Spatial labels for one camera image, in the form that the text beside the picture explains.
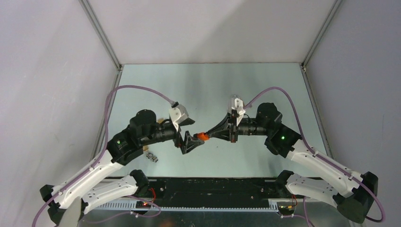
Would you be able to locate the circuit board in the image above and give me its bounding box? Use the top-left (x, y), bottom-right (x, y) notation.
top-left (135, 201), bottom-right (153, 209)
top-left (278, 205), bottom-right (296, 211)

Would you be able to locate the right circuit board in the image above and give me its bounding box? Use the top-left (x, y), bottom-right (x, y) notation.
top-left (278, 205), bottom-right (296, 211)

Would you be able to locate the left circuit board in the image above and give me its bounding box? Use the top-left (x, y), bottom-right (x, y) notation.
top-left (135, 201), bottom-right (153, 209)

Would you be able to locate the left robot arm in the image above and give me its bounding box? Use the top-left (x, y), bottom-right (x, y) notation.
top-left (40, 107), bottom-right (204, 225)

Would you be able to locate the orange black padlock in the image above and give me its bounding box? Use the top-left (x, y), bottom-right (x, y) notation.
top-left (193, 132), bottom-right (209, 141)

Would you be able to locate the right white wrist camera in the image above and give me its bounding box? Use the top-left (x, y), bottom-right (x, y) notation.
top-left (229, 95), bottom-right (245, 124)

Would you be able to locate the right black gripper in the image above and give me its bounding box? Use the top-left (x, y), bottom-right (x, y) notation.
top-left (208, 111), bottom-right (270, 143)

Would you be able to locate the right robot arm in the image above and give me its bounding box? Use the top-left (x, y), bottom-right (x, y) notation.
top-left (206, 103), bottom-right (378, 224)

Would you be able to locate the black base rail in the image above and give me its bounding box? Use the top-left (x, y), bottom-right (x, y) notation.
top-left (136, 177), bottom-right (293, 209)

